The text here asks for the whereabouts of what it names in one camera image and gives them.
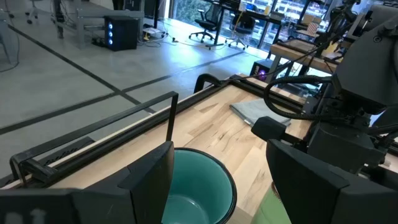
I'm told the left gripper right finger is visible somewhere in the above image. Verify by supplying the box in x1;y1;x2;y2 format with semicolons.
266;138;398;224

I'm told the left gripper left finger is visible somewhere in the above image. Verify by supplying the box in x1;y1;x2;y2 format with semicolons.
73;141;175;224

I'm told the green and white mug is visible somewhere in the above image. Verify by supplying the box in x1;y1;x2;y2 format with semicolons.
251;182;292;224

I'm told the teal ceramic mug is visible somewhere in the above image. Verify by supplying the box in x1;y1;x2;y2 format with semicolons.
161;147;238;224

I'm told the grey folded cloth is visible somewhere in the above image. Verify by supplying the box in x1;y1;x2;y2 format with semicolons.
229;98;292;128

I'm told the wooden workbench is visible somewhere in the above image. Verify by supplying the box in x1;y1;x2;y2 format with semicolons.
267;38;340;83

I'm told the computer tower with purple light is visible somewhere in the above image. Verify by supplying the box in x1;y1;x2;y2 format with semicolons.
249;58;275;83

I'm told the black office chair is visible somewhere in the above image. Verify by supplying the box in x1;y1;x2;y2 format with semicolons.
188;2;220;44
224;13;257;51

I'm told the computer tower with blue lights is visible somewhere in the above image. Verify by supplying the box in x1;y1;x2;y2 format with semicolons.
103;16;140;52

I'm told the black aluminium table frame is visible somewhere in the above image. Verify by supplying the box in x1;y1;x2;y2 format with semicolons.
0;74;398;190

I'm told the black cable loop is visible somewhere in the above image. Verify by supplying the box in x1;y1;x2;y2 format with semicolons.
193;73;223;95

